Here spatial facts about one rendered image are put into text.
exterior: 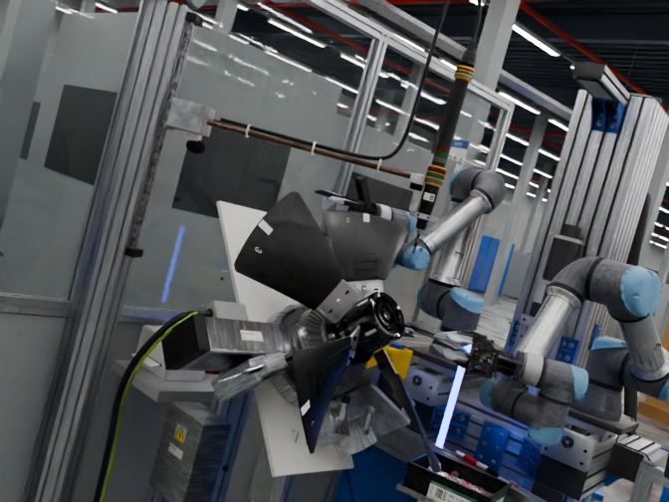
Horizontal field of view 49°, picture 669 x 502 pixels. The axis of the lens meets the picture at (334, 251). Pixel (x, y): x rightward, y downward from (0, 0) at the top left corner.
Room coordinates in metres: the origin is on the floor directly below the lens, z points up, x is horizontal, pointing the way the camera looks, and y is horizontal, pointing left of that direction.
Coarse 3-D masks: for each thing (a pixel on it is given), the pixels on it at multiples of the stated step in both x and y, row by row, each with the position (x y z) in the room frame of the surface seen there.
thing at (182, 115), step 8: (176, 96) 1.84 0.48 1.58; (168, 104) 1.84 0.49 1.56; (176, 104) 1.82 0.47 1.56; (184, 104) 1.82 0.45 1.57; (192, 104) 1.82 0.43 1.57; (168, 112) 1.84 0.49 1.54; (176, 112) 1.82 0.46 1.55; (184, 112) 1.82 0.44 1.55; (192, 112) 1.81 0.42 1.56; (200, 112) 1.81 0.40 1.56; (208, 112) 1.83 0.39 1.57; (168, 120) 1.82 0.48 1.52; (176, 120) 1.82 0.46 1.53; (184, 120) 1.82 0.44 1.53; (192, 120) 1.81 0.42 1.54; (200, 120) 1.81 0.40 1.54; (168, 128) 1.85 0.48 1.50; (176, 128) 1.89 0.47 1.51; (184, 128) 1.82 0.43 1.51; (192, 128) 1.81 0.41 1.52; (200, 128) 1.81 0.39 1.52; (208, 128) 1.86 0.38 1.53; (208, 136) 1.87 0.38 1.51
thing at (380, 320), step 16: (368, 304) 1.63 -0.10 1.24; (384, 304) 1.67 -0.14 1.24; (352, 320) 1.64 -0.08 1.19; (368, 320) 1.61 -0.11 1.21; (384, 320) 1.65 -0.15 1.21; (400, 320) 1.68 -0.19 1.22; (336, 336) 1.66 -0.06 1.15; (368, 336) 1.62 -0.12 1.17; (384, 336) 1.61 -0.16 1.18; (400, 336) 1.65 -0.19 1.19; (368, 352) 1.72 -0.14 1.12
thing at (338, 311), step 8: (344, 280) 1.65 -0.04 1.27; (336, 288) 1.65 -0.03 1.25; (344, 288) 1.66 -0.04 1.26; (352, 288) 1.66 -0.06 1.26; (328, 296) 1.65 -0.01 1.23; (336, 296) 1.65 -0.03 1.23; (344, 296) 1.66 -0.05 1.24; (352, 296) 1.67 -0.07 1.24; (328, 304) 1.65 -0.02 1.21; (336, 304) 1.66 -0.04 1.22; (344, 304) 1.66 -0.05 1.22; (352, 304) 1.67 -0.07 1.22; (336, 312) 1.66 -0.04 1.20; (344, 312) 1.66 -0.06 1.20; (336, 320) 1.66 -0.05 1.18
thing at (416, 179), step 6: (414, 174) 1.75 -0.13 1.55; (414, 180) 1.75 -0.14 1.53; (420, 180) 1.75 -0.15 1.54; (414, 186) 1.74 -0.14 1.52; (420, 186) 1.74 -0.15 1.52; (414, 192) 1.75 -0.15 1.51; (420, 192) 1.75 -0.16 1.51; (414, 198) 1.75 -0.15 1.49; (414, 204) 1.75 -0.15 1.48; (414, 210) 1.75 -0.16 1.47; (414, 216) 1.73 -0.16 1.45; (420, 216) 1.73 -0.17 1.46; (426, 216) 1.72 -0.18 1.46; (432, 216) 1.73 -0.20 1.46
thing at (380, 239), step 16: (336, 224) 1.88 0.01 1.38; (352, 224) 1.89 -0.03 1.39; (368, 224) 1.90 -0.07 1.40; (384, 224) 1.92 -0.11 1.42; (336, 240) 1.85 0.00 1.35; (352, 240) 1.85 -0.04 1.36; (368, 240) 1.85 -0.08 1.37; (384, 240) 1.87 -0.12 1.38; (400, 240) 1.89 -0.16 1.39; (336, 256) 1.82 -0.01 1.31; (352, 256) 1.82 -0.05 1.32; (368, 256) 1.81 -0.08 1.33; (384, 256) 1.82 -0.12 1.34; (352, 272) 1.78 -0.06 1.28; (368, 272) 1.78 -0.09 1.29; (384, 272) 1.78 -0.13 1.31
